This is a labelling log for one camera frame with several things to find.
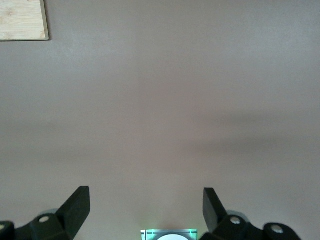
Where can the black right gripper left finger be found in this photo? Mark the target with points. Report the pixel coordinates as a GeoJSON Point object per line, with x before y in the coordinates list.
{"type": "Point", "coordinates": [72, 212]}

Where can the aluminium arm base plate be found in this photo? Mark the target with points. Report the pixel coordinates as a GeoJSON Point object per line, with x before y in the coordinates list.
{"type": "Point", "coordinates": [147, 236]}

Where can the brown table cover sheet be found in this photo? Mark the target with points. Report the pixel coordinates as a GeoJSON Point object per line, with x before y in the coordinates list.
{"type": "Point", "coordinates": [160, 100]}

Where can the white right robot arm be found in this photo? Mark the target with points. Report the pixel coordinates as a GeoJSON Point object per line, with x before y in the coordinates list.
{"type": "Point", "coordinates": [172, 238]}

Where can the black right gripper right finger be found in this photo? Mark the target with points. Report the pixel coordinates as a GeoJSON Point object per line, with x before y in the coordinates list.
{"type": "Point", "coordinates": [212, 212]}

